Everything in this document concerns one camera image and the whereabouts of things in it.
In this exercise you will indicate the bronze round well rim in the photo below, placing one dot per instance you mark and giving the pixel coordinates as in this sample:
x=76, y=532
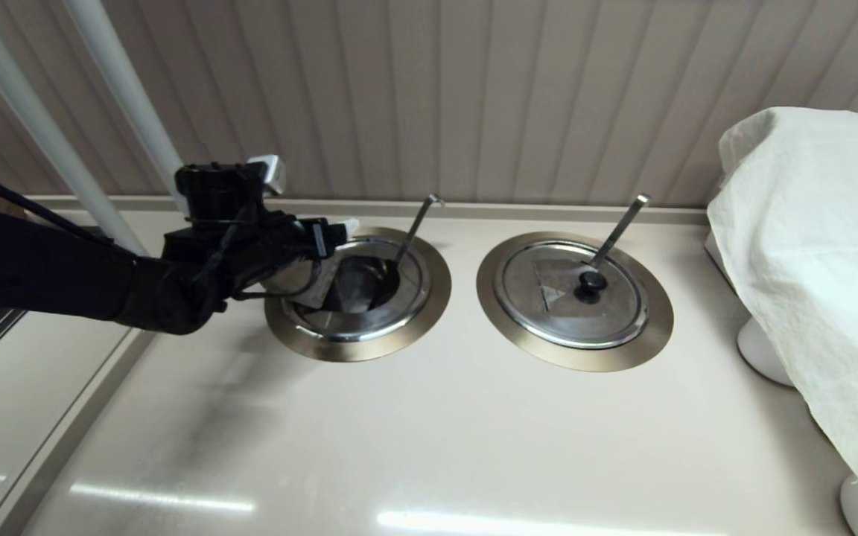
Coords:
x=369, y=353
x=574, y=362

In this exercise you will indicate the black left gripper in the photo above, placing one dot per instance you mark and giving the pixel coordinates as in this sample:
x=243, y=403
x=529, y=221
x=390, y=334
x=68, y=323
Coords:
x=250, y=249

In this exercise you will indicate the steel lid with black knob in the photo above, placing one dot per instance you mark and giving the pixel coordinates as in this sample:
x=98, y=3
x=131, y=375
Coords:
x=548, y=320
x=369, y=329

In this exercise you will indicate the white cloth cover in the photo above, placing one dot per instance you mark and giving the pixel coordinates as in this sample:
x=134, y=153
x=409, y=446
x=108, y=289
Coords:
x=809, y=260

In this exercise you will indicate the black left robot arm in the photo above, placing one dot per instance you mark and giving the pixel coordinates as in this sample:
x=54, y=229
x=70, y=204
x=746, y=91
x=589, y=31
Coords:
x=42, y=275

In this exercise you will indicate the grey metal pole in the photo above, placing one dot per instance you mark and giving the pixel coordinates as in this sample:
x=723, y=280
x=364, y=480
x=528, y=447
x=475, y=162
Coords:
x=124, y=89
x=27, y=119

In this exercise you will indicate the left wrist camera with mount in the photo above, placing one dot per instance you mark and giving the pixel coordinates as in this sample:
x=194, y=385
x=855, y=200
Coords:
x=217, y=190

